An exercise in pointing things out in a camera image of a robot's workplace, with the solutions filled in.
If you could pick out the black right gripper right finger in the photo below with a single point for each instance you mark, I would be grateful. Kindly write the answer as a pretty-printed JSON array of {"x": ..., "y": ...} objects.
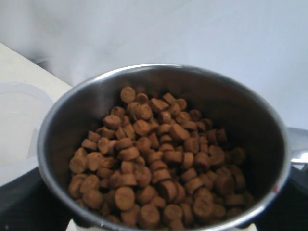
[{"x": 289, "y": 212}]

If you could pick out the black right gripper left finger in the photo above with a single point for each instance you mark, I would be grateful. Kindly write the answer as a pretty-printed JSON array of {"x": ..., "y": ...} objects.
[{"x": 26, "y": 204}]

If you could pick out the steel mug with kibble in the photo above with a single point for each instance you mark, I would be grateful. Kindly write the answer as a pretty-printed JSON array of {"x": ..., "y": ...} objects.
[{"x": 167, "y": 147}]

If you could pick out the clear plastic pitcher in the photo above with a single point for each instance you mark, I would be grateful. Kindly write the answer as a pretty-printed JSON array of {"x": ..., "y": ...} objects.
[{"x": 22, "y": 110}]

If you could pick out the white curtain backdrop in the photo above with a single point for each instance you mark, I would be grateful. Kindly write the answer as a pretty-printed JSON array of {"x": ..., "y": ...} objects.
[{"x": 261, "y": 43}]

